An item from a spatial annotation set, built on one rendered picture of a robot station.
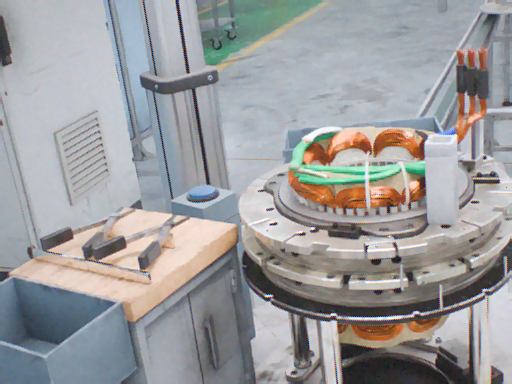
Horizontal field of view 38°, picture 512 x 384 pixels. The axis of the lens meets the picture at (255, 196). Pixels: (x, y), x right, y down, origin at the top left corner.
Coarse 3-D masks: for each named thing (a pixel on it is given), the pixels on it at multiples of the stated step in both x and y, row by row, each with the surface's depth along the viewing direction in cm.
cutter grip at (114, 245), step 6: (108, 240) 84; (114, 240) 84; (120, 240) 85; (96, 246) 83; (102, 246) 83; (108, 246) 84; (114, 246) 84; (120, 246) 85; (126, 246) 86; (96, 252) 83; (102, 252) 83; (108, 252) 84; (114, 252) 85; (96, 258) 83; (102, 258) 84
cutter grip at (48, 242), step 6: (66, 228) 89; (54, 234) 88; (60, 234) 88; (66, 234) 89; (72, 234) 90; (42, 240) 87; (48, 240) 88; (54, 240) 88; (60, 240) 89; (66, 240) 89; (42, 246) 88; (48, 246) 88; (54, 246) 88
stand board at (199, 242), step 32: (128, 224) 96; (160, 224) 95; (192, 224) 93; (224, 224) 92; (128, 256) 87; (160, 256) 86; (192, 256) 85; (96, 288) 80; (128, 288) 80; (160, 288) 80
